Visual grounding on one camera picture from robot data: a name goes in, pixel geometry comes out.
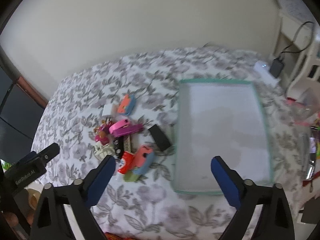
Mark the floral grey white blanket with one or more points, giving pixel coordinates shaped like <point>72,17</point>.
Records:
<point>149,208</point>

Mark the purple translucent lighter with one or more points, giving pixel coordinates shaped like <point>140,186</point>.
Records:
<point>128,130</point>

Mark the red white glue bottle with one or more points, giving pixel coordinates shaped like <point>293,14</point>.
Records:
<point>125,162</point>

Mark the beige tape roll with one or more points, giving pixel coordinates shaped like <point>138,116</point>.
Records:
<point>33,198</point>

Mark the pink smart band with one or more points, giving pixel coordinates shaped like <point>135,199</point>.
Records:
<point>118,125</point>

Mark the teal rimmed white box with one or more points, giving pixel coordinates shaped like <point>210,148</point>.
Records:
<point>225,118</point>

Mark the person's left hand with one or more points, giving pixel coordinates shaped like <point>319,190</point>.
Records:
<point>12,219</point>

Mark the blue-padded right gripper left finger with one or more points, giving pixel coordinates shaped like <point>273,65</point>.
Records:
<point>50,219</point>

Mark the black toy car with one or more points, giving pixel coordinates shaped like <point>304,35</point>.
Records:
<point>118,145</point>

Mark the orange blue toy far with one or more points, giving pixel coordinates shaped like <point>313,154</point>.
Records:
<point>127,105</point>

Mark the pink dog figure toy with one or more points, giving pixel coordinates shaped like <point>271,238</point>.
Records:
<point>102,132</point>

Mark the orange blue toy with green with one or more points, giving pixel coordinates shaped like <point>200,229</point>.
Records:
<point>140,165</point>

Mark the gold patterned lighter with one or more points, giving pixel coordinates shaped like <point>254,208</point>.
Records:
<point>127,143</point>

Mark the black rectangular box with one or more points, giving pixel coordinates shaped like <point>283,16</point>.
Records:
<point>159,137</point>

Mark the white power strip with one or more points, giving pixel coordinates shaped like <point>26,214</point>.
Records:
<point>263,70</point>

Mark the white shelf furniture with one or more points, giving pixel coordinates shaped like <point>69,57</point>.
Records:
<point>297,44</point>

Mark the dark grey power adapter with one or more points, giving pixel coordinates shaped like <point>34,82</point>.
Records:
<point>276,67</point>

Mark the clear drinking glass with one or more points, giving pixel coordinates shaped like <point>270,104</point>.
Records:
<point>305,106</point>

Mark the white wall charger plug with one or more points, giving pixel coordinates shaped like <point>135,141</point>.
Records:
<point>109,110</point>

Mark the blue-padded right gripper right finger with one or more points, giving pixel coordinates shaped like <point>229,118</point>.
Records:
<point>275,220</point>

